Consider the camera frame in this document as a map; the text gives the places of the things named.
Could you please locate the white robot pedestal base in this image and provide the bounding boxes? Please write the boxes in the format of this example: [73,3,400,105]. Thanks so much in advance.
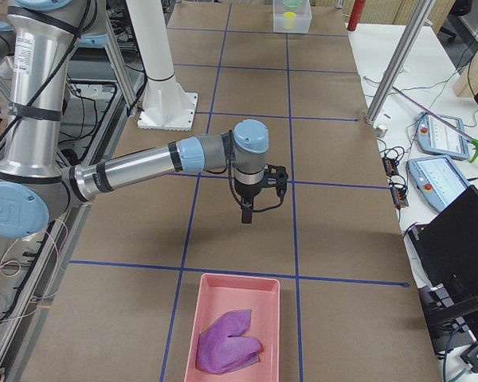
[127,0,198,131]

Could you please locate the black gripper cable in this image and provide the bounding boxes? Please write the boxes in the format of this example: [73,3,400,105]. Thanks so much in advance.
[205,131,286,212]

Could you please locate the purple cloth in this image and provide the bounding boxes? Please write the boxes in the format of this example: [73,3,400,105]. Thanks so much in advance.
[196,310,263,374]

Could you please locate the translucent white bin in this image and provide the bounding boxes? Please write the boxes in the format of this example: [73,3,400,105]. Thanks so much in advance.
[272,0,312,33]

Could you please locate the black cable connectors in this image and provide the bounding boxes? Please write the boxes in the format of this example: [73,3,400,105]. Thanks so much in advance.
[380,146,409,210]

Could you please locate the mint green bowl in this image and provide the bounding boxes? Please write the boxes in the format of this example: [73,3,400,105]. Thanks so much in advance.
[282,0,301,9]

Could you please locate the near teach pendant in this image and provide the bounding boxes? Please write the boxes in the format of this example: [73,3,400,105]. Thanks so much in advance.
[407,154,470,212]

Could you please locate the pink plastic tray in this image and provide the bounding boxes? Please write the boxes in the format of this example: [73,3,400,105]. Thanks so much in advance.
[184,273,280,381]

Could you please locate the red fire extinguisher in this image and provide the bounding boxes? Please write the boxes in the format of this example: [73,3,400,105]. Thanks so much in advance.
[347,0,366,32]

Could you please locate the black monitor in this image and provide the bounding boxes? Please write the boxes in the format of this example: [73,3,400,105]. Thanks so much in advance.
[409,185,478,297]

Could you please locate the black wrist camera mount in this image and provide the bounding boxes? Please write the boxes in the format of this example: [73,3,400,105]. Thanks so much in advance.
[262,164,288,189]

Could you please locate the far teach pendant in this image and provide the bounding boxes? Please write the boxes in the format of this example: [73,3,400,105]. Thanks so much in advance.
[417,112,469,160]

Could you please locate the green handled grabber tool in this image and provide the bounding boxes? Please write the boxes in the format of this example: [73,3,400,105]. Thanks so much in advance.
[392,86,478,162]

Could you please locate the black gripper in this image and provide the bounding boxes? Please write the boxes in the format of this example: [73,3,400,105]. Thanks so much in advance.
[234,183,261,224]

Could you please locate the yellow plastic cup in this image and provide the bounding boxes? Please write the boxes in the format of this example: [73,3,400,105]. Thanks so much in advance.
[283,11,297,31]

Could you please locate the teach pendant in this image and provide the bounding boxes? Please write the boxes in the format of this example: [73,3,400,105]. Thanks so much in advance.
[417,112,469,160]
[407,154,470,212]

